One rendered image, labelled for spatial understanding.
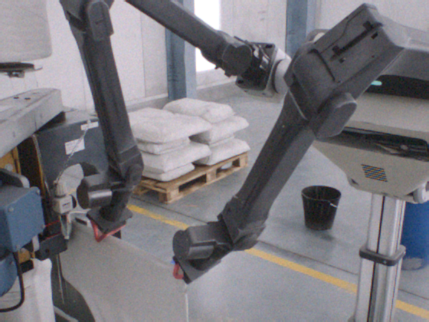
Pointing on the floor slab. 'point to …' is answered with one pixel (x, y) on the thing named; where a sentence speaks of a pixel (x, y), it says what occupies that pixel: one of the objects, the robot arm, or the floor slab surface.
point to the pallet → (206, 173)
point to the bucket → (320, 205)
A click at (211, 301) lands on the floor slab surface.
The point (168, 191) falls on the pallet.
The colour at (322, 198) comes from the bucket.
